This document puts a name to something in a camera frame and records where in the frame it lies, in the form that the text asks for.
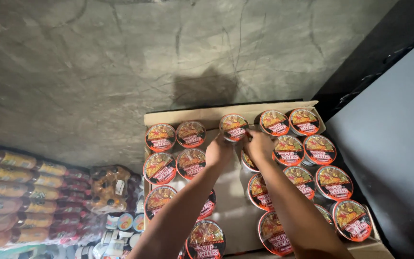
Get person's right hand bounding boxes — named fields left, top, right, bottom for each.
left=243, top=129, right=277, bottom=167

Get wrapped packs of orange bottles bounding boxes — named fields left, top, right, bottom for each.
left=0, top=140, right=98, bottom=252

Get brown cardboard box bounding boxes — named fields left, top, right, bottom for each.
left=143, top=100, right=397, bottom=259

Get single instant noodle cup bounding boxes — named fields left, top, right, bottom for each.
left=219, top=114, right=249, bottom=142

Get heap of small white tubs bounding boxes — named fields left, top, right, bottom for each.
left=73, top=212, right=146, bottom=259

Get group of noodle cups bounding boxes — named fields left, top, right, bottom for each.
left=143, top=108, right=373, bottom=259

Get person's left hand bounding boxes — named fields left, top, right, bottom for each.
left=205, top=134, right=235, bottom=170

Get clear bag of brown bottles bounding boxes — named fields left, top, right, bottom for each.
left=84, top=164, right=144, bottom=215

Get black door frame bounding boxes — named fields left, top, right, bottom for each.
left=311, top=0, right=414, bottom=123

